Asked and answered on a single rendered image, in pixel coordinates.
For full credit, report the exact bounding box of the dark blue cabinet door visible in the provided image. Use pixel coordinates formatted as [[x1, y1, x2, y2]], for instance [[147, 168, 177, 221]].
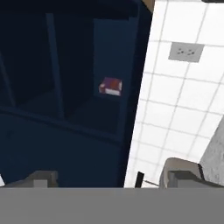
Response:
[[92, 17, 139, 140]]

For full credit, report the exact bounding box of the grey wall socket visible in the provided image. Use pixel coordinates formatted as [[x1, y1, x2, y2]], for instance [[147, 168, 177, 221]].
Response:
[[167, 41, 206, 64]]

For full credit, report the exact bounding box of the purple wrapped bar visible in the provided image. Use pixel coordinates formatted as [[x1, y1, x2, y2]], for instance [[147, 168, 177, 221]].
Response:
[[98, 76, 123, 97]]

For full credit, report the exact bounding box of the brown wooden panel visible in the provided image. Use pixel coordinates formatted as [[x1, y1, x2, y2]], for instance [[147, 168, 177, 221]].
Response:
[[141, 0, 156, 14]]

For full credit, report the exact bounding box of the dark blue wall cabinet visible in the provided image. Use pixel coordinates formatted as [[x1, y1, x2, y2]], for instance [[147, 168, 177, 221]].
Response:
[[0, 0, 154, 189]]

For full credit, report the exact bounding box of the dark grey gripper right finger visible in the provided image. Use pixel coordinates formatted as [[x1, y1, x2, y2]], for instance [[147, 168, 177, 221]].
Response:
[[167, 171, 224, 189]]

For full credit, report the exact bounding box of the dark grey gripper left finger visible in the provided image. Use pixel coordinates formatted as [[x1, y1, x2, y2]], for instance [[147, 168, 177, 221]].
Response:
[[3, 170, 60, 189]]

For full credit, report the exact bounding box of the small black upright object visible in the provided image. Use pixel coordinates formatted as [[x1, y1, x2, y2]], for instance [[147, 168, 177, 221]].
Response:
[[134, 171, 145, 189]]

